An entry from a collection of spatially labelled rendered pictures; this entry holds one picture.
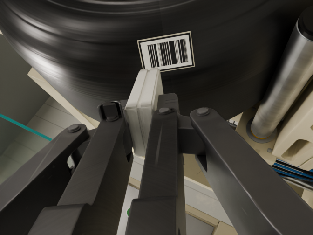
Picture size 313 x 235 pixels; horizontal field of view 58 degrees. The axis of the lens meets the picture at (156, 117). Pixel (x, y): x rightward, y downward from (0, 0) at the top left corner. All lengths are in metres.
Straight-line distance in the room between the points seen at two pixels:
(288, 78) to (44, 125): 3.94
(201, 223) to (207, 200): 2.40
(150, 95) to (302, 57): 0.25
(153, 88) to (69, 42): 0.22
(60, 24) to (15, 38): 0.09
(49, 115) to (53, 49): 3.88
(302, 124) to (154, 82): 0.33
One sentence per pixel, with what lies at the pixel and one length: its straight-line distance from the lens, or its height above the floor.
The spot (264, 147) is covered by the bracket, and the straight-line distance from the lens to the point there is 0.64.
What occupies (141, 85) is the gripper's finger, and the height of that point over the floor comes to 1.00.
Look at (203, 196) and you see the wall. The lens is 3.40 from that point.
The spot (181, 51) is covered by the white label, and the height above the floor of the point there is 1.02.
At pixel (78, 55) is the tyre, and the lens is 0.36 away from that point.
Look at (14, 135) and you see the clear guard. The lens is 1.28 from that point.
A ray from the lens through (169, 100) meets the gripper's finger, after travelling 0.16.
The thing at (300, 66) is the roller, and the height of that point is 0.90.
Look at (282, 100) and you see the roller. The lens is 0.47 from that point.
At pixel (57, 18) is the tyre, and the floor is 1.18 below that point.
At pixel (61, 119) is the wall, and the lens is 4.15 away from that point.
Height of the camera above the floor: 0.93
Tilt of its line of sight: 17 degrees up
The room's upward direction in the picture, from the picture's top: 68 degrees counter-clockwise
